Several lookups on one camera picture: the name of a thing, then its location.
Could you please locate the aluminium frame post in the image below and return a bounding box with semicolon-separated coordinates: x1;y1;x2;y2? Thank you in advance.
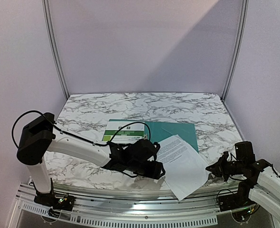
221;0;249;103
42;0;70;100

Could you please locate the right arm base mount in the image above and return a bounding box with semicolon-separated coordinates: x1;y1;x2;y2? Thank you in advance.
216;189;260;214

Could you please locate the left aluminium frame post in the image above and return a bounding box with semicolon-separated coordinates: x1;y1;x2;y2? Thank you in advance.
42;0;70;100

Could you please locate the green map flyer sheet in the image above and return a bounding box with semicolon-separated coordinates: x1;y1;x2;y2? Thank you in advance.
102;119;149;144

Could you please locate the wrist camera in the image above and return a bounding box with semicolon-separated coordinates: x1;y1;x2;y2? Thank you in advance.
222;151;230;161
153;142;161;154

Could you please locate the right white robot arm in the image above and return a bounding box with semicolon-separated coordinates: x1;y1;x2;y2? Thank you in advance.
206;141;280;223

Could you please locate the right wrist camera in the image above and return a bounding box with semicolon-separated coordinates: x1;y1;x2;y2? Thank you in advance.
222;151;230;161

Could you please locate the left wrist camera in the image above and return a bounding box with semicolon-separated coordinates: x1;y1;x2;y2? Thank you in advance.
153;142;161;154

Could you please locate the teal file folder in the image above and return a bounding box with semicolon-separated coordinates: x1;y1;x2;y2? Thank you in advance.
107;118;199;154

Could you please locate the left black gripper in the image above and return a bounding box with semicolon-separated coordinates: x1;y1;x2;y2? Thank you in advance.
127;161;166;181

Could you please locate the right aluminium frame post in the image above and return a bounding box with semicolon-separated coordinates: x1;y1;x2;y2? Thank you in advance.
221;0;249;103

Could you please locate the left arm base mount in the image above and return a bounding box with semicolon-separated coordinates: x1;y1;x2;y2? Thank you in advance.
34;192;76;211

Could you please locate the aluminium front rail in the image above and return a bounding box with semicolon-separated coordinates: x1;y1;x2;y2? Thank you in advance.
10;181;277;228

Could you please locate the white text paper sheet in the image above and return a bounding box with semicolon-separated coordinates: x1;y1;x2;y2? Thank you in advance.
157;135;209;201

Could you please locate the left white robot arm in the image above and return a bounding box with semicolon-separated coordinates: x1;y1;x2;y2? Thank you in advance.
14;111;165;206

